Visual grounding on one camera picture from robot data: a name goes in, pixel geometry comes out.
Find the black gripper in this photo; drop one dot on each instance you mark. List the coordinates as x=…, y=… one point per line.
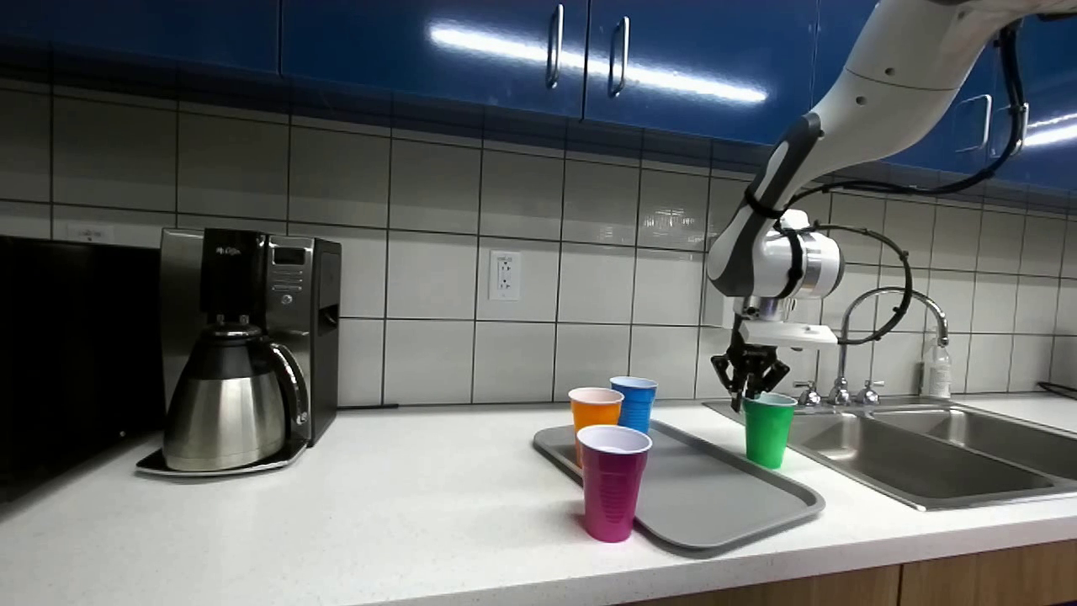
x=751, y=367

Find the green plastic cup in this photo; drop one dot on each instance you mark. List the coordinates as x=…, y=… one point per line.
x=769, y=427

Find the purple plastic cup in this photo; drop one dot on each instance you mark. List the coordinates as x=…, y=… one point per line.
x=612, y=476

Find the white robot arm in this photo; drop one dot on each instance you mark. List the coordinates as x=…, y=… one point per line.
x=894, y=88

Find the grey plastic tray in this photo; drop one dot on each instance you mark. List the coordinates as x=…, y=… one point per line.
x=698, y=499

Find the white soap dispenser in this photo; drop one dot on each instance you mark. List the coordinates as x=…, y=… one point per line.
x=719, y=309

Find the blue plastic cup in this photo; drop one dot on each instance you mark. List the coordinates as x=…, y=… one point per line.
x=637, y=403

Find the chrome sink faucet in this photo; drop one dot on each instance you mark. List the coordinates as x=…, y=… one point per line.
x=861, y=354

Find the orange plastic cup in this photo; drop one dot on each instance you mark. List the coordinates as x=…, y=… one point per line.
x=595, y=407

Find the dish soap bottle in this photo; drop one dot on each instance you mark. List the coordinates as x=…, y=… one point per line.
x=935, y=372

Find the stainless steel double sink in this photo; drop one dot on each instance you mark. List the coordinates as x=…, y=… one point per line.
x=938, y=455

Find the blue upper cabinets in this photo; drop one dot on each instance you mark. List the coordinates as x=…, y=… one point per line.
x=705, y=69

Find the wooden lower cabinets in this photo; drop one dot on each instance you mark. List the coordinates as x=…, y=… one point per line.
x=1009, y=578

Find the steel coffee carafe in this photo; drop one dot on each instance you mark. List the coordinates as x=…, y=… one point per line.
x=241, y=403

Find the steel coffee maker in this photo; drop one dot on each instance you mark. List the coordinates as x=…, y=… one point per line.
x=278, y=283

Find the black microwave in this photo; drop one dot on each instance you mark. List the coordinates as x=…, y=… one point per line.
x=80, y=354

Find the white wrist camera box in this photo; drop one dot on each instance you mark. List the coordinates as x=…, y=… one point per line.
x=787, y=334

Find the white wall outlet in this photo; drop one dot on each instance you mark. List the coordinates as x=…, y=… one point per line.
x=505, y=274

